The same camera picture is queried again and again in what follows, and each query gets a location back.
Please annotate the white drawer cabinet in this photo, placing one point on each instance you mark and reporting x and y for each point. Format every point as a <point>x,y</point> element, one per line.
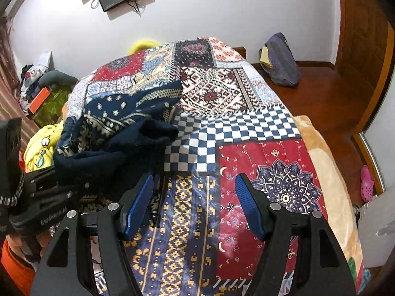
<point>376,234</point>

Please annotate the person's left hand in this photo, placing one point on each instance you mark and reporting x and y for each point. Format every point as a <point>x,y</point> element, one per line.
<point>44,242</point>

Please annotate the turquoise cloth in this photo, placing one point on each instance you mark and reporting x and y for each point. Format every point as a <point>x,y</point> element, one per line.
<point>365,279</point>

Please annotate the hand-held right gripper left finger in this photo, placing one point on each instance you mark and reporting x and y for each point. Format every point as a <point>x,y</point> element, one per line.
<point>135,206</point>

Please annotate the pink clog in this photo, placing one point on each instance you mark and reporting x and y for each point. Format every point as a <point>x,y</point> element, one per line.
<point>367,183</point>

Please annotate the wooden door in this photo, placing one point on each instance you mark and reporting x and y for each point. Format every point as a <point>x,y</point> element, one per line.
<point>361,37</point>

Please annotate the striped curtain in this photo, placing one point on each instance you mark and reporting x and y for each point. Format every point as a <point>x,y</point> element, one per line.
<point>12,77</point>

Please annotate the yellow pillow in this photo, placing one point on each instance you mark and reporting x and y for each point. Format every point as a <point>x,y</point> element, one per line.
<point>143,46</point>

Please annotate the grey purple bag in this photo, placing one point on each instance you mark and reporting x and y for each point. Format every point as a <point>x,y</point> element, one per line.
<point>282,64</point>

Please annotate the patchwork printed bedspread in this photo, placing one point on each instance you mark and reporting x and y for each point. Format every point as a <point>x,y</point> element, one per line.
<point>247,160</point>

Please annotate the grey bolster cushion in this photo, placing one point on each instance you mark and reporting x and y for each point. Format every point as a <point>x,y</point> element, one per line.
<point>57,77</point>

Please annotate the yellow flat packet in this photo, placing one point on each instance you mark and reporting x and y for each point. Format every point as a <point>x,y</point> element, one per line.
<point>265,57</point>

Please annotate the navy patterned garment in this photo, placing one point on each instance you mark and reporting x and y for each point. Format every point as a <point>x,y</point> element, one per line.
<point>123,141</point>

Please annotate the white box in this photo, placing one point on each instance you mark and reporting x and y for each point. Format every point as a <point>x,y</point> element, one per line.
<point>46,61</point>

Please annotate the yellow cartoon print cloth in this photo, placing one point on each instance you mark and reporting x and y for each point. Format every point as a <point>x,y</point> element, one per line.
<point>43,148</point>

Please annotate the wooden bed frame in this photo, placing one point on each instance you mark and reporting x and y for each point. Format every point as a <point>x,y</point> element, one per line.
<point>240,53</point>

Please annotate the pile of clothes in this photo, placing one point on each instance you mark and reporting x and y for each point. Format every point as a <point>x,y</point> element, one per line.
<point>31,81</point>

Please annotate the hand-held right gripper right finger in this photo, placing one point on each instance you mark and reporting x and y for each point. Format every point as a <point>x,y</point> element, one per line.
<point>248,205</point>

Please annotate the orange box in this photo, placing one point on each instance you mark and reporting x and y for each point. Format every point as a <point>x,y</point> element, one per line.
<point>38,100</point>

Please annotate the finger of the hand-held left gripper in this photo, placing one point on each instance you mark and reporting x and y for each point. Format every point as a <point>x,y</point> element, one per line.
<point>58,199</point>
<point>52,180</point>

